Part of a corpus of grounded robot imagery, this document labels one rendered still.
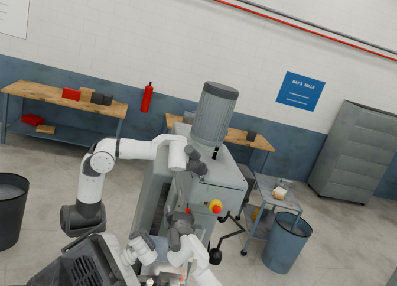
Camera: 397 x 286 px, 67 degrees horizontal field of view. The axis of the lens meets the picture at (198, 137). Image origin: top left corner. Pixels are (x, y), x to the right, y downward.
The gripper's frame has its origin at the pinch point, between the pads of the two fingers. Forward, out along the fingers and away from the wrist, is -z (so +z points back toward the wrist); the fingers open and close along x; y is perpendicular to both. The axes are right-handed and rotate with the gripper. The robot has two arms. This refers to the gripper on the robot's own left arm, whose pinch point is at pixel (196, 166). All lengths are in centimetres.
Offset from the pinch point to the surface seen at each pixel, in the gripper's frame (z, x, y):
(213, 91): -14.5, -18.3, 39.5
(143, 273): -79, -28, -74
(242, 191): -14.2, 19.3, 1.1
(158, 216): -71, -36, -37
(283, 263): -289, 45, -35
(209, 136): -28.1, -13.7, 19.9
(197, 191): -5.1, 4.0, -8.9
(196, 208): -21.7, 1.8, -16.5
